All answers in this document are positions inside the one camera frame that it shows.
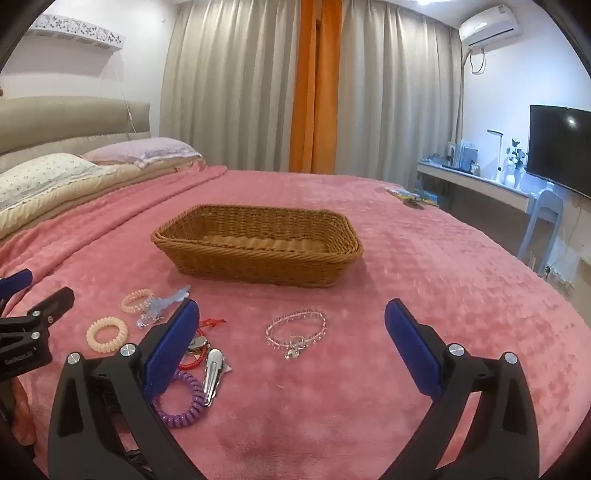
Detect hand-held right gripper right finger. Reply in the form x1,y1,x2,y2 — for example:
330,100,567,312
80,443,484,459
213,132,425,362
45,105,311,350
385,298,541,480

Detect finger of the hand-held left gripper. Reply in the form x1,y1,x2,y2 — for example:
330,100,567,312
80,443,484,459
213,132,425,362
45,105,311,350
21,287,75,331
0,270,34,302

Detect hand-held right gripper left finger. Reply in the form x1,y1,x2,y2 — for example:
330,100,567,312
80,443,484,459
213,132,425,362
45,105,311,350
47,299,208,480

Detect red string bracelet silver charm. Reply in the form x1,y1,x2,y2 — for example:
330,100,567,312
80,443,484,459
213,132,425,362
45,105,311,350
178,318,228,371

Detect light blue hair claw clip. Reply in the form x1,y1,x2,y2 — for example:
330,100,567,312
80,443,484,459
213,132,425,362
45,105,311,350
137,285,193,324

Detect peach beaded bracelet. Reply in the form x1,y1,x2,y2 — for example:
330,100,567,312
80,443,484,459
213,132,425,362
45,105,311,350
121,288,153,313

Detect purple coil hair tie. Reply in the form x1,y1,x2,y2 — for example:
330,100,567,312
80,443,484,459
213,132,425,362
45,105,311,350
151,369,205,428

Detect clear bead bracelet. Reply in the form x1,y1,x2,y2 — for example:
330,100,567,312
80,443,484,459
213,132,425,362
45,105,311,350
265,309,329,361

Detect brown wicker basket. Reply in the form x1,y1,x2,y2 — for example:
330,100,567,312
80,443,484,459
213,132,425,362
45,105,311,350
150,204,362,289

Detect pink fleece blanket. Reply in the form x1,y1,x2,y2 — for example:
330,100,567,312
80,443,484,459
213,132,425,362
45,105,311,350
0,166,591,480

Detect silver snap hair clip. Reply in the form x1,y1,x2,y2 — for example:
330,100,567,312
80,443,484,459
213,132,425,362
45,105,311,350
202,348,232,408

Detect white floral pillow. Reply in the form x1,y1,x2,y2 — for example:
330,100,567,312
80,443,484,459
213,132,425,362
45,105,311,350
0,153,116,211

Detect beige quilt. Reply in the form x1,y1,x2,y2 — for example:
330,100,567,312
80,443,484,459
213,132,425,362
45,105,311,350
0,156,206,241

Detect small colourful bits on bed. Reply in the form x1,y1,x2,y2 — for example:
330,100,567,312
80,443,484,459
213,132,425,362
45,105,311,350
387,185,437,210

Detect white power strip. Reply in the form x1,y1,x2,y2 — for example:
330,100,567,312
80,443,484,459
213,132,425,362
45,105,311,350
544,265,574,295

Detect white desk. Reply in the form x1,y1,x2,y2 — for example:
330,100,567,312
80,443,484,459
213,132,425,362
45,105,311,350
416,159,537,216

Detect lilac pillow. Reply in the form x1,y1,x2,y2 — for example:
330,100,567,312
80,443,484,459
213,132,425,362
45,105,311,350
81,137,203,168

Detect light blue chair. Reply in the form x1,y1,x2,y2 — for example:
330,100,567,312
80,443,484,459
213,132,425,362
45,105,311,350
516,188,565,269

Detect books and frames on desk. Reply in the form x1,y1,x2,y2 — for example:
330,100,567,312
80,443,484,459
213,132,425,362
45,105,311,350
445,138,481,174

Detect white vase with flowers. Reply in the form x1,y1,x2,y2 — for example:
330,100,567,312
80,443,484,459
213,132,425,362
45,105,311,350
503,136,528,188

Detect white desk lamp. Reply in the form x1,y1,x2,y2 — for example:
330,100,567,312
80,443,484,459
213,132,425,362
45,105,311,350
488,128,518,182

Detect beige curtain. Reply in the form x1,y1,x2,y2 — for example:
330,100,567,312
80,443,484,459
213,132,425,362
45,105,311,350
159,0,302,171
332,0,465,195

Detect black television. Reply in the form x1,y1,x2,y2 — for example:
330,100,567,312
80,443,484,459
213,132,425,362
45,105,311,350
526,104,591,200

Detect air conditioner pipe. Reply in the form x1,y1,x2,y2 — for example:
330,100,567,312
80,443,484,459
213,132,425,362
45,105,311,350
454,45,488,140

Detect orange curtain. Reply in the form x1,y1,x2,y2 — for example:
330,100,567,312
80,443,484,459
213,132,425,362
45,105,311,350
289,0,344,175

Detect white air conditioner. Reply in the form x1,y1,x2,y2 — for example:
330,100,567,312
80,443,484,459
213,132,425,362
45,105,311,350
458,4,524,49

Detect cream coil hair tie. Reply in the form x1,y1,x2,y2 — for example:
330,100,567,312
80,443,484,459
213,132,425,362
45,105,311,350
86,317,129,354

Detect thin hanging cable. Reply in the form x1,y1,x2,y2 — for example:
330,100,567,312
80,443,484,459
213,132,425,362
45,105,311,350
116,54,136,136

